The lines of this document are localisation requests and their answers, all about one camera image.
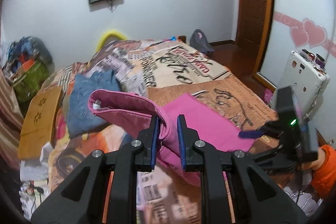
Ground printed beige bed blanket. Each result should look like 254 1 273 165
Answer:
18 39 322 224

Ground pink heart wall sticker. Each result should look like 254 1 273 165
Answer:
289 18 327 48

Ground folded blue jeans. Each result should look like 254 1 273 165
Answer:
67 70 120 139

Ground cardboard piece with flowers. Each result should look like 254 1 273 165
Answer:
18 86 62 160

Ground brown wooden door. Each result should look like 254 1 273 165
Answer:
235 0 275 75

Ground orange sleeve forearm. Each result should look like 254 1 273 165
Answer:
311 145 336 200

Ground pink pants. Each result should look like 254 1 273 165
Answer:
88 89 257 188

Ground striped brown curtain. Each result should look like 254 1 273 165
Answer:
0 70 23 170

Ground white appliance box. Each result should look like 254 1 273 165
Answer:
277 49 330 118

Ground green basket with clothes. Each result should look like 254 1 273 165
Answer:
1 36 53 103

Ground yellow curved headboard tube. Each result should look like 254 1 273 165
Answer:
96 30 127 52

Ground pink slipper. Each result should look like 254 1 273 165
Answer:
262 89 273 105

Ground grey backpack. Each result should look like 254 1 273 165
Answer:
190 29 215 55

